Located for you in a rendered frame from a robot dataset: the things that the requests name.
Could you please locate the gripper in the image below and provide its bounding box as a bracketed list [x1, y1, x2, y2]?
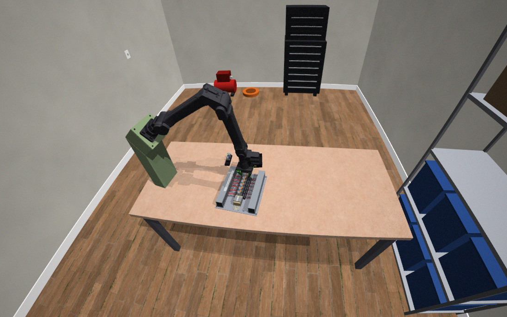
[236, 161, 254, 177]

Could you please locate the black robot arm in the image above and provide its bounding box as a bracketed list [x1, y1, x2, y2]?
[140, 83, 260, 167]

